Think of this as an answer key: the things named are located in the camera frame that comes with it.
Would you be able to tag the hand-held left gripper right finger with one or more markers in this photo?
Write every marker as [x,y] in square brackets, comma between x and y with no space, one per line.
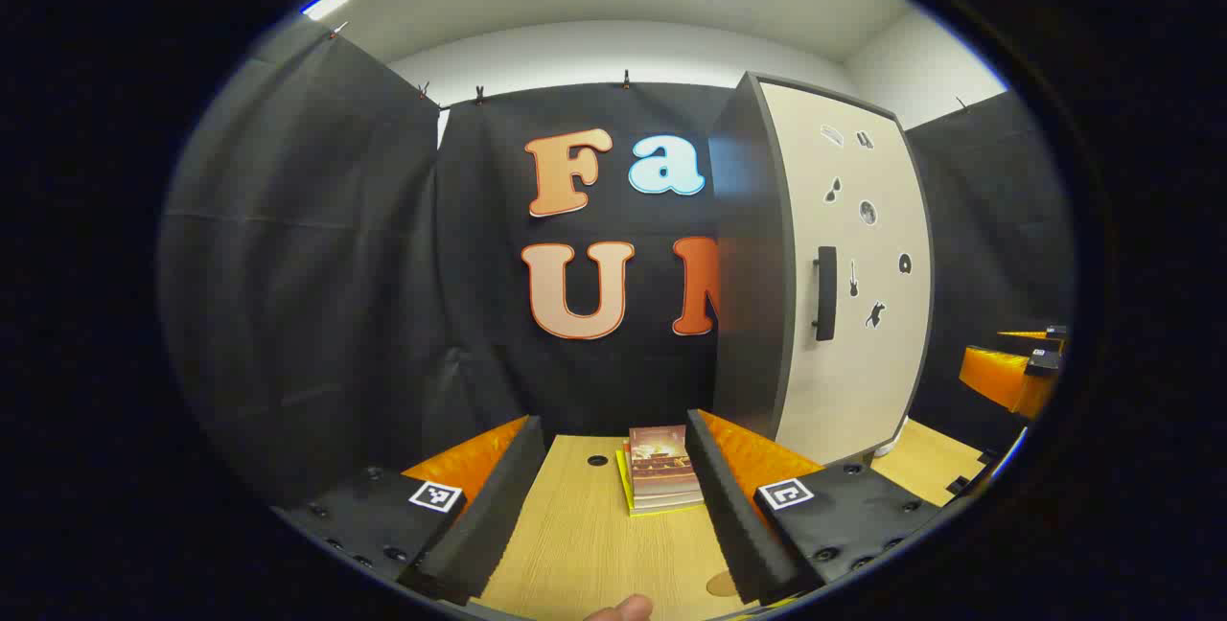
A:
[729,525]

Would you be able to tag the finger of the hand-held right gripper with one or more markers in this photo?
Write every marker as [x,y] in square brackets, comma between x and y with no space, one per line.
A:
[1030,334]
[997,377]

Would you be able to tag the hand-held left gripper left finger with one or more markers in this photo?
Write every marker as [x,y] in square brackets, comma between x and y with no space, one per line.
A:
[489,516]

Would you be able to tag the round brown coaster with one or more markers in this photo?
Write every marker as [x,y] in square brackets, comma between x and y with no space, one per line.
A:
[721,586]

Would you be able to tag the grey cabinet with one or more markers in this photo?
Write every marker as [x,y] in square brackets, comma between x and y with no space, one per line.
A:
[752,266]

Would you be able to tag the tan paperback book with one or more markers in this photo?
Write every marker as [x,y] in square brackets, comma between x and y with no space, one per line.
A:
[671,503]

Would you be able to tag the yellow book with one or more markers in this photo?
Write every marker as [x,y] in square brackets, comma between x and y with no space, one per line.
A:
[625,496]

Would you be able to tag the small white lump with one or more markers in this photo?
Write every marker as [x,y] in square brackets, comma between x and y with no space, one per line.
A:
[887,447]

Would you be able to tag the black backdrop cloth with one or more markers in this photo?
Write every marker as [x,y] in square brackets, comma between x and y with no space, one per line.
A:
[316,266]

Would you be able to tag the ceiling light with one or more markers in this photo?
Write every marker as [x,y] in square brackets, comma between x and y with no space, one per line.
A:
[328,3]

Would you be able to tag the black table edge bracket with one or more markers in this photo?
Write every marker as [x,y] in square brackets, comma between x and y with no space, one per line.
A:
[959,485]

